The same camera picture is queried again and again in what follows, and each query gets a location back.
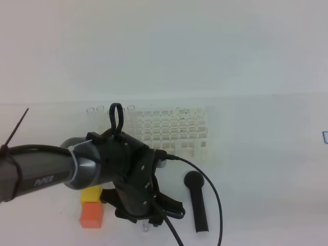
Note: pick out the black zip tie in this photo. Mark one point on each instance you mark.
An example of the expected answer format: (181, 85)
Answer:
(12, 133)

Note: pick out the yellow cube block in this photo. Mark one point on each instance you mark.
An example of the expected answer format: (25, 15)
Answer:
(90, 194)

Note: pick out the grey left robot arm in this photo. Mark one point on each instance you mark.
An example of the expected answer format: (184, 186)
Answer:
(83, 162)

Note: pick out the white test tube rack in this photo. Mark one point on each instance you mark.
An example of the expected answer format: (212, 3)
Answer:
(179, 131)

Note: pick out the orange cube block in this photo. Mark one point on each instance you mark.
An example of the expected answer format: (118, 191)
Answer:
(92, 214)

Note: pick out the black scoop holder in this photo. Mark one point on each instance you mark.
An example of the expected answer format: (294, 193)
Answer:
(194, 181)

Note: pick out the clear test tube in rack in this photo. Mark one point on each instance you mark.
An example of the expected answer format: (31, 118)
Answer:
(101, 119)
(131, 118)
(91, 118)

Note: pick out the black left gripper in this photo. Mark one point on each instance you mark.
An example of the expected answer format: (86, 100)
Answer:
(130, 165)

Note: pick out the clear glass test tube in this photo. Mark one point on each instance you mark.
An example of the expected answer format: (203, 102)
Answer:
(145, 225)

